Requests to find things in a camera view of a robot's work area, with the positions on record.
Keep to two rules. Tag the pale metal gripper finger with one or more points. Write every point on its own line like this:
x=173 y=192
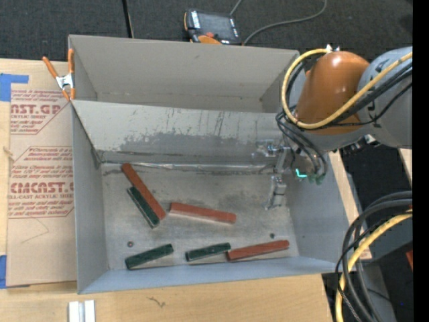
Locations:
x=268 y=149
x=277 y=191

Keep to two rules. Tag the red-brown flat block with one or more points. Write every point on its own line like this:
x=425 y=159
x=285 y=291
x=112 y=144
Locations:
x=258 y=250
x=201 y=212
x=142 y=190

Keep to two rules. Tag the grey metal bin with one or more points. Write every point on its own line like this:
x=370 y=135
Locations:
x=207 y=186

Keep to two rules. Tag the dark green flat block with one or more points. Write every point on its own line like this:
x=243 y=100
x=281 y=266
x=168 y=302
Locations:
x=149 y=256
x=144 y=208
x=207 y=251

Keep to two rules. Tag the brown cardboard board red print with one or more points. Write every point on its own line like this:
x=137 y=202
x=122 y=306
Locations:
x=40 y=233

